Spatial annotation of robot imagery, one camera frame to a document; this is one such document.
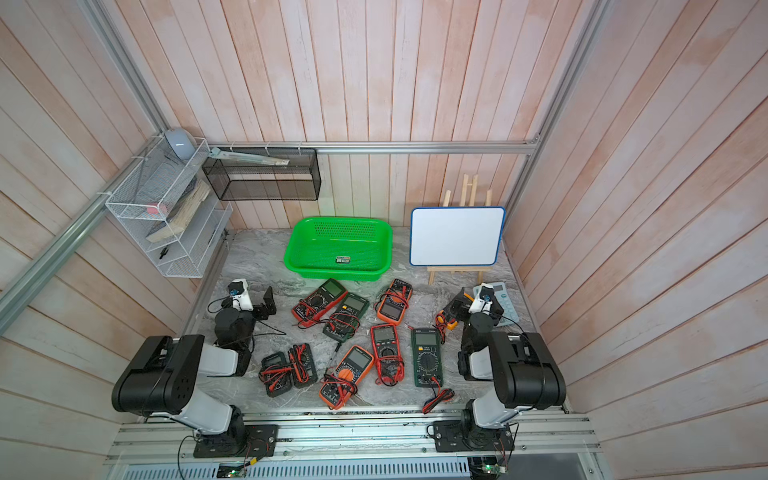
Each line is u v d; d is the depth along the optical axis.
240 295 0.77
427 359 0.84
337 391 0.78
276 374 0.80
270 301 0.88
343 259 1.11
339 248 1.14
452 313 0.93
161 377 0.46
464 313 0.81
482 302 0.76
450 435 0.73
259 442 0.73
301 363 0.83
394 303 0.95
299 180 1.07
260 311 0.82
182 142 0.82
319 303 0.96
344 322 0.90
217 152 0.91
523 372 0.45
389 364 0.80
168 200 0.78
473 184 0.88
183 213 0.80
